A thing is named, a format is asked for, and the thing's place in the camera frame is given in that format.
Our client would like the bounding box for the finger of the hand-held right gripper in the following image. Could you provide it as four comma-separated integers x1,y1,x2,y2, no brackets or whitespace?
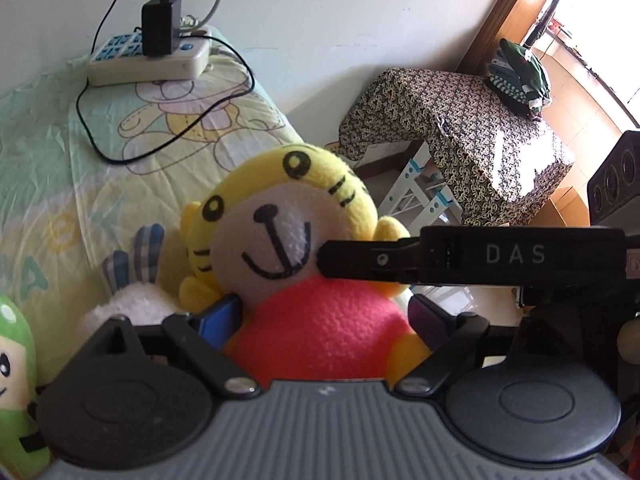
317,237,423,283

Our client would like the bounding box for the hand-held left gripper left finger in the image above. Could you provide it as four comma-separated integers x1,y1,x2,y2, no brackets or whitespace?
80,293,262,402

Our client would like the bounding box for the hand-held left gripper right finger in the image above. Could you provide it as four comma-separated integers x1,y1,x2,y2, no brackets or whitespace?
395,294,573,397

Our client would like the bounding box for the yellow tiger plush toy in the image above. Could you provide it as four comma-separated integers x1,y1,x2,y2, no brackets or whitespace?
179,144,433,381

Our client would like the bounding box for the white rabbit plush toy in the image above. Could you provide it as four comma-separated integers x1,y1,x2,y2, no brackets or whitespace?
82,222,193,333

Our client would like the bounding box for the green plush toy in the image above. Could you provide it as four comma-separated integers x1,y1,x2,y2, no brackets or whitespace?
0,294,53,468

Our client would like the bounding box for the person's right hand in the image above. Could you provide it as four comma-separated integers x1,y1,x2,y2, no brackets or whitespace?
617,327,640,361

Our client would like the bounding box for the white step stool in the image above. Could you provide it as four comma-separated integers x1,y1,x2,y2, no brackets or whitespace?
377,142,463,223

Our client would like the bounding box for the stool with patterned cloth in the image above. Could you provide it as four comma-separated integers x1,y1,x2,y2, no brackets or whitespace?
337,66,576,227

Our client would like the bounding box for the pile of folded clothes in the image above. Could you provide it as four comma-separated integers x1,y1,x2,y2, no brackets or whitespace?
487,37,552,122

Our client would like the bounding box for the printed bed sheet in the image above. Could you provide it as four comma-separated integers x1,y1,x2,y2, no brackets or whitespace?
0,24,307,391

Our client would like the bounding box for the white power strip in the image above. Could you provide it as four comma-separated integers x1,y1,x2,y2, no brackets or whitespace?
87,27,212,87

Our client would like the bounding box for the black charger adapter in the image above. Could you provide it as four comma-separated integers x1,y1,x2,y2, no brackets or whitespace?
141,0,182,58

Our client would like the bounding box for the wooden door frame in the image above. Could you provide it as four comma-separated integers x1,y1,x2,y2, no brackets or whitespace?
457,0,556,77

